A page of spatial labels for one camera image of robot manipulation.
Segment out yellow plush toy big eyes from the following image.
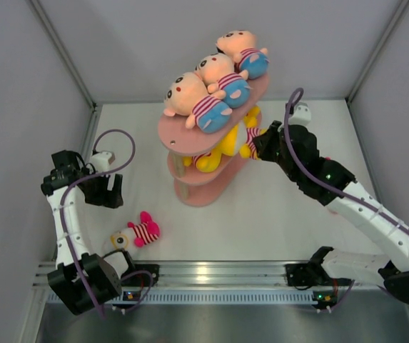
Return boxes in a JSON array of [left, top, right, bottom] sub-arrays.
[[182, 146, 222, 173]]

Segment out boy plush blue pants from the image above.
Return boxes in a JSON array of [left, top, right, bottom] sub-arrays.
[[194, 53, 251, 109]]

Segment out boy plush black hair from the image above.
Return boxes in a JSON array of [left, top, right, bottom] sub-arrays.
[[163, 72, 233, 134]]

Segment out yellow cat plush striped shirt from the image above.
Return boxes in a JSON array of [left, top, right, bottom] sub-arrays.
[[215, 121, 268, 160]]

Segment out pink white panda plush glasses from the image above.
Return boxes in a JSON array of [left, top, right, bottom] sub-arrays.
[[109, 211, 161, 251]]

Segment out yellow plush toy striped shirt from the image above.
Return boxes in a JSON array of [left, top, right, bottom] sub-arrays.
[[243, 105, 263, 131]]

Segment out aluminium frame rail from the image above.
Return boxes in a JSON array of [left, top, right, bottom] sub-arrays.
[[32, 259, 409, 291]]

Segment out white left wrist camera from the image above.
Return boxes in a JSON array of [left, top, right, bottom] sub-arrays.
[[89, 151, 116, 176]]

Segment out boy plush on shelf top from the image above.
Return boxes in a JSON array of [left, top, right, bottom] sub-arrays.
[[216, 30, 269, 79]]

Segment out slotted cable duct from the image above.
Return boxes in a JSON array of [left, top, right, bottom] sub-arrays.
[[46, 289, 318, 305]]

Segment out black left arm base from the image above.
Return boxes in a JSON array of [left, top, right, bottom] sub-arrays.
[[132, 262, 161, 287]]

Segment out pink wooden three-tier shelf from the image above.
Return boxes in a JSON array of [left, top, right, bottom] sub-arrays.
[[158, 74, 269, 207]]

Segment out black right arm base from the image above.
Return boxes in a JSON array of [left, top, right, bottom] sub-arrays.
[[285, 262, 333, 289]]

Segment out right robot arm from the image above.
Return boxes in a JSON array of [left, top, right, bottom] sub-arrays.
[[253, 121, 409, 304]]

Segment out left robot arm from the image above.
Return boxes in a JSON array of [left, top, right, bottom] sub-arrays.
[[41, 150, 137, 315]]

